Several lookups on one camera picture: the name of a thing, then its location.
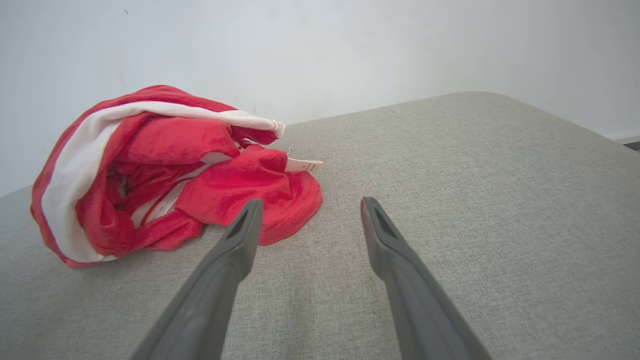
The red shorts with white stripe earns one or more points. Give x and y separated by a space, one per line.
75 165

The red Bulls 23 jersey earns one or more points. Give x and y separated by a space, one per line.
240 190

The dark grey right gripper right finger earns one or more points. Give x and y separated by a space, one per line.
415 300

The white wall baseboard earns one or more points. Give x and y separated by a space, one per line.
625 139

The grey fabric sofa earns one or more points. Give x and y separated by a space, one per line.
475 200

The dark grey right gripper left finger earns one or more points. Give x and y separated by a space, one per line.
220 280

